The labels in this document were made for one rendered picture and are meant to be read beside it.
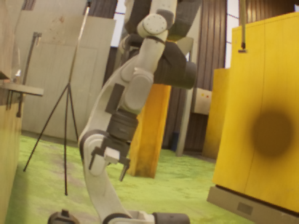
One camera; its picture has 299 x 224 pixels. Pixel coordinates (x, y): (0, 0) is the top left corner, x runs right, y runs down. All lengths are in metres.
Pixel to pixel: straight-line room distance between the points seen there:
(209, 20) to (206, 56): 1.35
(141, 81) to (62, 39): 6.05
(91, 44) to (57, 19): 0.99
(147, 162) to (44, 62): 3.09
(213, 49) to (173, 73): 10.69
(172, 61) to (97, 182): 0.53
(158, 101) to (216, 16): 7.83
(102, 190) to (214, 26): 11.15
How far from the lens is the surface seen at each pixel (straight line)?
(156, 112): 5.00
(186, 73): 1.45
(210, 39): 12.12
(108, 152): 1.17
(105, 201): 1.44
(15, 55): 1.50
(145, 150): 5.00
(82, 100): 7.09
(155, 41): 1.23
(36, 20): 7.27
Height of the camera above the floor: 0.74
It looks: 2 degrees up
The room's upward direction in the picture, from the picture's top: 9 degrees clockwise
